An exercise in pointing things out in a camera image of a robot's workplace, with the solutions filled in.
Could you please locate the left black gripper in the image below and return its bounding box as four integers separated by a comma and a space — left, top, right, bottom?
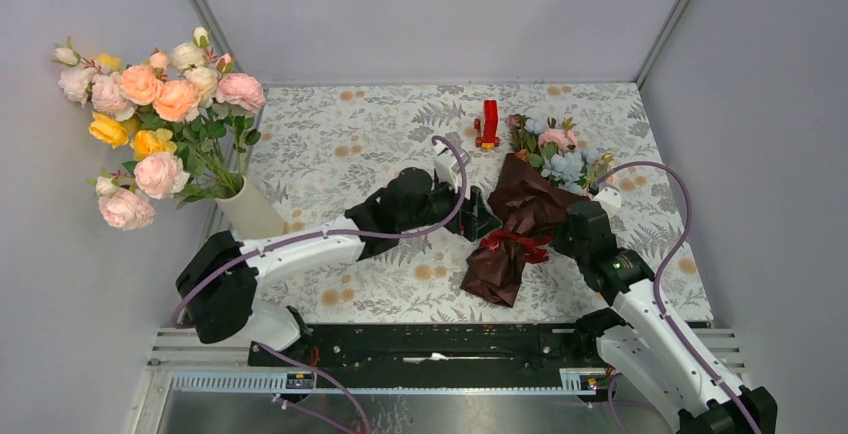
399, 171, 501, 242

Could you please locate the red ribbon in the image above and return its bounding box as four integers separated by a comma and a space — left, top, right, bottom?
480, 229, 553, 264

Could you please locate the brown paper bouquet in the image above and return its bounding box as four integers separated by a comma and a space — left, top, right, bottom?
460, 114, 614, 307

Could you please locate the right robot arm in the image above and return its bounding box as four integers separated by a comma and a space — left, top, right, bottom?
552, 201, 778, 433

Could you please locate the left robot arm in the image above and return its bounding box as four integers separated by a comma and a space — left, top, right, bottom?
176, 168, 501, 365

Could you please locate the red toy block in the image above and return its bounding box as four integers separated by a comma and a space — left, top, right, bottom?
473, 99, 500, 150

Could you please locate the floral patterned table mat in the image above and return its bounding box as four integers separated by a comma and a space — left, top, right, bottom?
248, 83, 713, 323

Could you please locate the pastel rose bunch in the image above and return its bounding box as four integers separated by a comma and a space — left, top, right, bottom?
53, 27, 266, 231

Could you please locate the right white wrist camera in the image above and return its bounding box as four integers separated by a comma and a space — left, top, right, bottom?
592, 186, 623, 217

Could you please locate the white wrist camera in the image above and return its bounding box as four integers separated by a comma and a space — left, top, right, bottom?
592, 186, 623, 217
434, 148, 470, 193

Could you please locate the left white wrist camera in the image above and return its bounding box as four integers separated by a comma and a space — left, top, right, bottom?
434, 148, 470, 193

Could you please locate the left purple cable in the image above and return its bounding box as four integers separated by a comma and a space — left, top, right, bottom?
170, 134, 470, 434

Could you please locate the purple cable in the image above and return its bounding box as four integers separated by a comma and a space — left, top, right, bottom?
170, 134, 470, 434
589, 160, 763, 434

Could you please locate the slotted white cable duct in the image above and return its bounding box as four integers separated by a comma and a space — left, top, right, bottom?
171, 369, 609, 396

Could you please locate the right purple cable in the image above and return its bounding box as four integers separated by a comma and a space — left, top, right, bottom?
589, 160, 763, 434

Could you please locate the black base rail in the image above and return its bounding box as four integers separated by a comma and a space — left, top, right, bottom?
284, 323, 614, 385

